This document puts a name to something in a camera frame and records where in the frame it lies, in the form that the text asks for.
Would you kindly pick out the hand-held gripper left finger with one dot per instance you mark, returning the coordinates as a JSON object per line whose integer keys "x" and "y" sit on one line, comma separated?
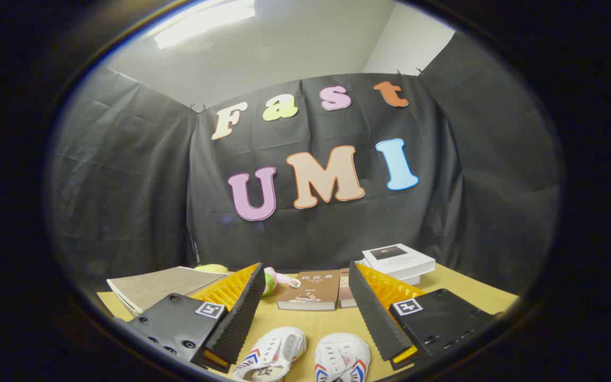
{"x": 239, "y": 318}

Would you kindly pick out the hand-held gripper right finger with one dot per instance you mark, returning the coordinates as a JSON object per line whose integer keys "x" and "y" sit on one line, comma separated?
{"x": 372, "y": 313}

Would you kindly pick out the white canvas shoe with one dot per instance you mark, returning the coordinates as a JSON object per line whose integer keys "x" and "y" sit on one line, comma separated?
{"x": 279, "y": 347}
{"x": 340, "y": 355}

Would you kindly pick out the beige fabric storage box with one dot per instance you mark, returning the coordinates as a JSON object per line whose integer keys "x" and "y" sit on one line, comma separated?
{"x": 157, "y": 286}

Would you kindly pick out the white patterned cover book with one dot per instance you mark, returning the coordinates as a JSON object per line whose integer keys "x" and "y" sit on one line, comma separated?
{"x": 414, "y": 279}

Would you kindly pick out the yellow knobbly toy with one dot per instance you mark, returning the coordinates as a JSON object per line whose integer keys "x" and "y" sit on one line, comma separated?
{"x": 211, "y": 268}

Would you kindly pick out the green and pink plush toy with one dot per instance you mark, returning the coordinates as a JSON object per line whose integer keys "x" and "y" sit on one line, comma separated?
{"x": 280, "y": 277}

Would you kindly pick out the thick white book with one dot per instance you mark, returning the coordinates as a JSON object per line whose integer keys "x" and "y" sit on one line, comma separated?
{"x": 403, "y": 260}

